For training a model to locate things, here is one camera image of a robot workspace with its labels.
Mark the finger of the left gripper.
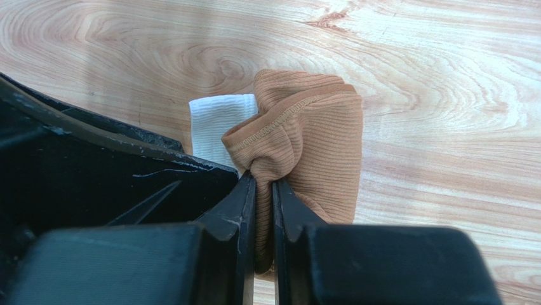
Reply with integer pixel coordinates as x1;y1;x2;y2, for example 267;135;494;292
1;79;237;254
1;73;184;153

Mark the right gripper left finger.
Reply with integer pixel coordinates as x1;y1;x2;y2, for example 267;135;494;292
5;172;256;304

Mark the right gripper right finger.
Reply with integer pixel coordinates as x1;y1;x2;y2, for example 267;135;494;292
272;180;502;304

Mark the brown underwear white waistband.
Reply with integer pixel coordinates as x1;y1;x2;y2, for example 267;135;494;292
189;69;363;281

